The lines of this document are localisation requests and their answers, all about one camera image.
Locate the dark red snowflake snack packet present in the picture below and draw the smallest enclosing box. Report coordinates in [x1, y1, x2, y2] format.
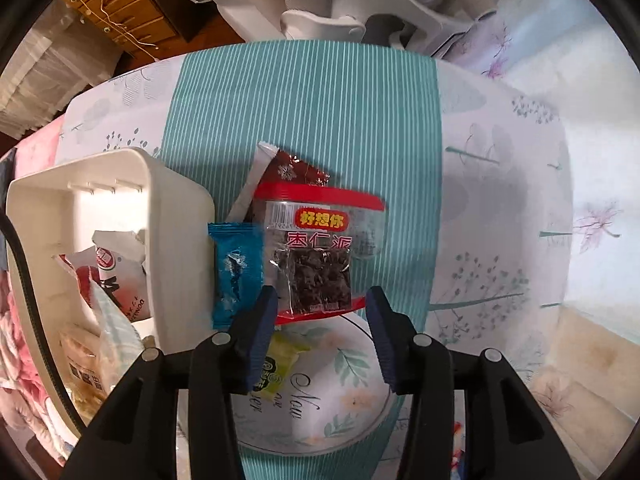
[226, 141, 330, 222]

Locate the floral ceramic plate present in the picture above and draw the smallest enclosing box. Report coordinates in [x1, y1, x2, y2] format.
[232, 313, 395, 456]

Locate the green pastry packet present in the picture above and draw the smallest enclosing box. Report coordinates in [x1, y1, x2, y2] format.
[253, 330, 311, 401]

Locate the wooden desk with drawers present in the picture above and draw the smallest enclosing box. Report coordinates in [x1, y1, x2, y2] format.
[63, 0, 242, 66]

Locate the lace covered piano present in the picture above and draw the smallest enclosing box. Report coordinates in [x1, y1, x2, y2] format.
[0, 0, 122, 139]

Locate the bread slice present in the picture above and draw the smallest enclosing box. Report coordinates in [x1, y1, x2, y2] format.
[90, 280, 144, 393]

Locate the dark date clear red packet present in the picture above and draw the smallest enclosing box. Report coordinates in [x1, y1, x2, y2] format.
[253, 182, 386, 325]

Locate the white plastic storage bin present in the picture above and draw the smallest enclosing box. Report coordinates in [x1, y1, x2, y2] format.
[6, 148, 215, 437]

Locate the blue snowflake snack packet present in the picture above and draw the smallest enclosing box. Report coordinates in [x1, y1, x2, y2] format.
[207, 222, 264, 330]

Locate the black cable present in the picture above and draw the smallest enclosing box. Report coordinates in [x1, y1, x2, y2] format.
[0, 209, 87, 434]

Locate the red white date snack packet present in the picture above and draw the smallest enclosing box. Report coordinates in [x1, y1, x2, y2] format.
[53, 231, 151, 322]

